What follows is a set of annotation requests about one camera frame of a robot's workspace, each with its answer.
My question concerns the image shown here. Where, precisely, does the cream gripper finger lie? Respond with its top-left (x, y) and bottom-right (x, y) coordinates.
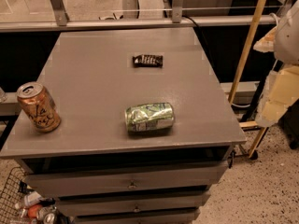
top-left (255, 64), bottom-right (299, 127)

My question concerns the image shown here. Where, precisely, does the dark chocolate rxbar wrapper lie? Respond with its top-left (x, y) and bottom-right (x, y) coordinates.
top-left (133, 54), bottom-right (164, 67)

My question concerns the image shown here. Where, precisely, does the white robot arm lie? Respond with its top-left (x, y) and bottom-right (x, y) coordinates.
top-left (253, 1), bottom-right (299, 127)

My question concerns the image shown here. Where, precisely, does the crushed green soda can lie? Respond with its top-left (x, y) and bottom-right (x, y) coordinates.
top-left (124, 103), bottom-right (175, 133)

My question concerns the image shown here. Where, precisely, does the orange LaCroix can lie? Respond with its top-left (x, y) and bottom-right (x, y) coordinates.
top-left (17, 82), bottom-right (61, 133)

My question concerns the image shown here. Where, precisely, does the silver can in basket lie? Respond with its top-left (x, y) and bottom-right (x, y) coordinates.
top-left (36, 207), bottom-right (58, 224)

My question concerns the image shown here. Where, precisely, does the wooden broom stick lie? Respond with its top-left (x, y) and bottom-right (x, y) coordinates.
top-left (228, 0), bottom-right (266, 104)

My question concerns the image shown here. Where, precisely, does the top grey drawer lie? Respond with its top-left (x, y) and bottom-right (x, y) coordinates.
top-left (26, 161), bottom-right (228, 197)

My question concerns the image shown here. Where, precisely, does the grey drawer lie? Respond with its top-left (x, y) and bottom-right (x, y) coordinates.
top-left (26, 161), bottom-right (228, 197)
top-left (75, 208), bottom-right (200, 224)
top-left (57, 190), bottom-right (210, 217)

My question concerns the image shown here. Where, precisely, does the middle grey drawer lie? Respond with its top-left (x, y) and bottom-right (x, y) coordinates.
top-left (57, 190), bottom-right (210, 217)

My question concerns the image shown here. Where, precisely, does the grey drawer cabinet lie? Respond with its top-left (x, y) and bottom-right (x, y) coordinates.
top-left (0, 27), bottom-right (248, 224)

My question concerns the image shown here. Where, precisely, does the bottom grey drawer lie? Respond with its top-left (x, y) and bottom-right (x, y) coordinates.
top-left (75, 208), bottom-right (200, 224)

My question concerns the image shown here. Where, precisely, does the white bottle in basket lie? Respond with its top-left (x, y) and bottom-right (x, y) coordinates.
top-left (15, 191), bottom-right (42, 210)

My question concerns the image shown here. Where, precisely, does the orange item in basket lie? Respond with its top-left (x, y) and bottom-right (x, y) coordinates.
top-left (27, 204), bottom-right (42, 218)

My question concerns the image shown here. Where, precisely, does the black cable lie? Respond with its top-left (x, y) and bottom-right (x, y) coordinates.
top-left (182, 15), bottom-right (216, 67)

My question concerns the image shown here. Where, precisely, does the grey metal rail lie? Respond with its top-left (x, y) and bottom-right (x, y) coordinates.
top-left (0, 14), bottom-right (278, 33)

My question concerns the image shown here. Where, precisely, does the black wire basket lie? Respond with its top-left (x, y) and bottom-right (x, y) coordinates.
top-left (0, 167), bottom-right (30, 224)

